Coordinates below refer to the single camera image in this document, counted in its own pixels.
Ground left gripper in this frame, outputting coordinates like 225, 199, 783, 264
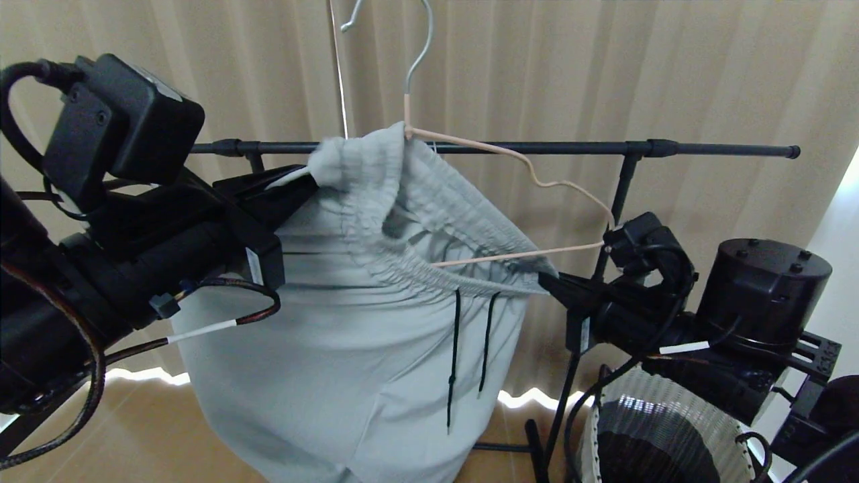
87, 184, 287, 331

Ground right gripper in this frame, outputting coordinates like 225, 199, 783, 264
566, 297, 680, 358

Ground pale grey garment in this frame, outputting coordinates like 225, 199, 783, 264
171, 121, 559, 483

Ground pink clothes hanger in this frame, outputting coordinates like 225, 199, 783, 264
340, 0, 616, 269

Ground white laundry basket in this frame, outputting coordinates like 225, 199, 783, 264
579, 366, 774, 483

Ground black clothes rack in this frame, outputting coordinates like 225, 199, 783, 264
191, 138, 801, 483

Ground beige curtain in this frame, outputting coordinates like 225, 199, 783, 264
0, 0, 859, 396

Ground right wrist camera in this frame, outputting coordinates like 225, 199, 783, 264
602, 211, 699, 299

